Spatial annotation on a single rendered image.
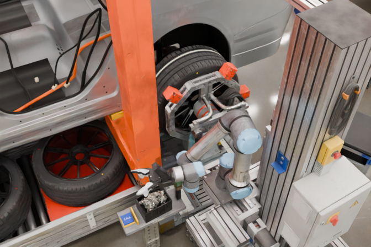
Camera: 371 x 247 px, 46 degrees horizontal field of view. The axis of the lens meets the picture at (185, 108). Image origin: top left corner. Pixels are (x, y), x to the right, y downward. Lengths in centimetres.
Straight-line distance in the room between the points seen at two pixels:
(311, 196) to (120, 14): 121
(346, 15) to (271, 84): 270
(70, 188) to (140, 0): 154
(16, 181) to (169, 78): 126
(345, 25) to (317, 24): 10
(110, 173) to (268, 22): 158
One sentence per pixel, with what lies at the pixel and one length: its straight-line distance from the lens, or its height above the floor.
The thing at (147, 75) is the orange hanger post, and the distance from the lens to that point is 223.
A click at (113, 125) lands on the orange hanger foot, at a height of 68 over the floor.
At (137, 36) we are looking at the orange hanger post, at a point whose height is 175.
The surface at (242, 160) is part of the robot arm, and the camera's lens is 216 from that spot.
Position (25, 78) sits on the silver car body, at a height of 80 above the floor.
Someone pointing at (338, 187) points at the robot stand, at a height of 123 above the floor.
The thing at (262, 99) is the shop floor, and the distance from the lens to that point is 426.
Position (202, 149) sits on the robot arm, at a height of 124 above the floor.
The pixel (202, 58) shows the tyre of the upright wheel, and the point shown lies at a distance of 282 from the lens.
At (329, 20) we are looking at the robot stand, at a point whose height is 203.
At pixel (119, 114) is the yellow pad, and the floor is 71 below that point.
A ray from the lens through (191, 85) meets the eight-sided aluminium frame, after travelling 271.
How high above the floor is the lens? 298
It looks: 46 degrees down
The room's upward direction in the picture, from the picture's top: straight up
